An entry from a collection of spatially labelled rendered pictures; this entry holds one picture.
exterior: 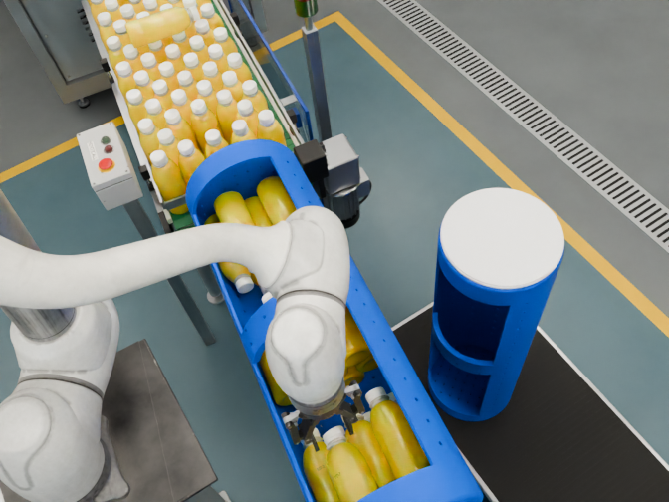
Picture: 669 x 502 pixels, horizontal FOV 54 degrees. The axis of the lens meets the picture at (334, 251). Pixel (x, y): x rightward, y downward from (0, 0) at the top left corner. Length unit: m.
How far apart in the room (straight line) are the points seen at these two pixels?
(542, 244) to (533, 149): 1.61
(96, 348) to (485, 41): 2.80
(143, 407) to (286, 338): 0.68
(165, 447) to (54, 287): 0.68
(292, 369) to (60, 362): 0.55
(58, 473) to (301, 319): 0.58
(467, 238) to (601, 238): 1.41
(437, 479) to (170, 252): 0.56
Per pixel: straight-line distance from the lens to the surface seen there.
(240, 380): 2.55
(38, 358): 1.27
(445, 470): 1.13
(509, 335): 1.69
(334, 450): 1.21
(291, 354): 0.83
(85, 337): 1.26
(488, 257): 1.51
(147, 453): 1.43
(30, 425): 1.22
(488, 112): 3.27
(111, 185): 1.73
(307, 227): 0.95
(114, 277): 0.83
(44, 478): 1.25
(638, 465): 2.35
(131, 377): 1.50
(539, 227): 1.57
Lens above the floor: 2.30
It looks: 56 degrees down
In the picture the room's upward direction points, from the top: 9 degrees counter-clockwise
